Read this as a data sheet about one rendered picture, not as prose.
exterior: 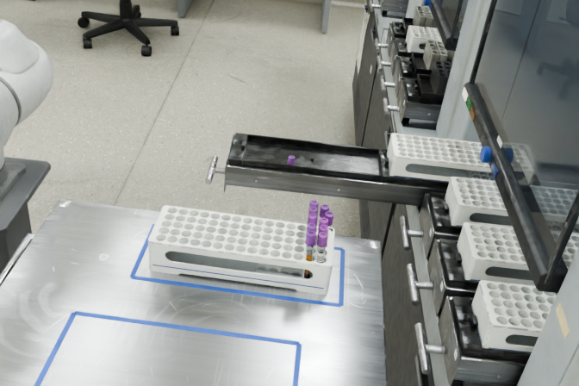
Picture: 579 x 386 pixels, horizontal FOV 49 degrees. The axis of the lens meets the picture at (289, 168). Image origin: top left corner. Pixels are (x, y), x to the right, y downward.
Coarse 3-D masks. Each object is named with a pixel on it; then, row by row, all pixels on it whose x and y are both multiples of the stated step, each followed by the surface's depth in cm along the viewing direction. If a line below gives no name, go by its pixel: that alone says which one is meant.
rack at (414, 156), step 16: (400, 144) 139; (416, 144) 139; (432, 144) 141; (448, 144) 140; (464, 144) 142; (480, 144) 142; (400, 160) 134; (416, 160) 134; (432, 160) 134; (448, 160) 136; (464, 160) 136; (480, 160) 136; (416, 176) 136; (432, 176) 136; (448, 176) 140; (464, 176) 141; (480, 176) 138
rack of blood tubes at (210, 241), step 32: (160, 224) 105; (192, 224) 106; (224, 224) 108; (256, 224) 110; (288, 224) 109; (160, 256) 103; (192, 256) 108; (224, 256) 102; (256, 256) 101; (288, 256) 103; (288, 288) 105
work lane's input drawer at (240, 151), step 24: (240, 144) 141; (264, 144) 145; (288, 144) 146; (312, 144) 145; (336, 144) 145; (216, 168) 144; (240, 168) 136; (264, 168) 137; (288, 168) 136; (312, 168) 136; (336, 168) 139; (360, 168) 140; (384, 168) 139; (312, 192) 138; (336, 192) 138; (360, 192) 137; (384, 192) 137; (408, 192) 137
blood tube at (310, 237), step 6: (306, 234) 99; (312, 234) 99; (306, 240) 99; (312, 240) 99; (306, 246) 100; (312, 246) 100; (306, 252) 100; (312, 252) 100; (306, 258) 101; (312, 258) 101; (306, 270) 102; (306, 276) 103
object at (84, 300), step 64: (64, 256) 106; (128, 256) 107; (0, 320) 93; (64, 320) 95; (128, 320) 96; (192, 320) 97; (256, 320) 98; (320, 320) 99; (0, 384) 84; (64, 384) 85; (128, 384) 86; (192, 384) 87; (256, 384) 88; (320, 384) 89; (384, 384) 90
